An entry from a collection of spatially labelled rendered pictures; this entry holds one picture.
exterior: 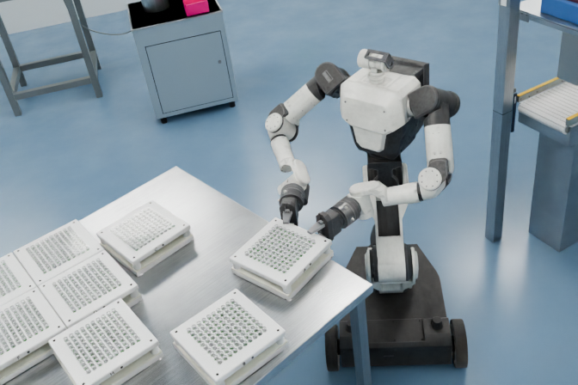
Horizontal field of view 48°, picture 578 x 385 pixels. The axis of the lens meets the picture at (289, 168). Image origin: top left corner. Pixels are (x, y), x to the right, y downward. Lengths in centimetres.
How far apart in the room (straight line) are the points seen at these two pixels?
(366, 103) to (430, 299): 103
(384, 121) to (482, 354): 118
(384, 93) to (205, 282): 89
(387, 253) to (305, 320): 60
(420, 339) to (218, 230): 96
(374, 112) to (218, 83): 257
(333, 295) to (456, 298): 123
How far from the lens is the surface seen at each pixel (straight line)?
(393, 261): 250
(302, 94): 251
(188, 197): 260
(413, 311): 292
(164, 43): 461
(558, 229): 344
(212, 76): 474
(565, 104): 311
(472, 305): 319
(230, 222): 242
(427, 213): 368
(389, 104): 230
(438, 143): 224
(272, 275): 207
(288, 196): 232
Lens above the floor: 232
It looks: 34 degrees down
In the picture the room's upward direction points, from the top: 9 degrees counter-clockwise
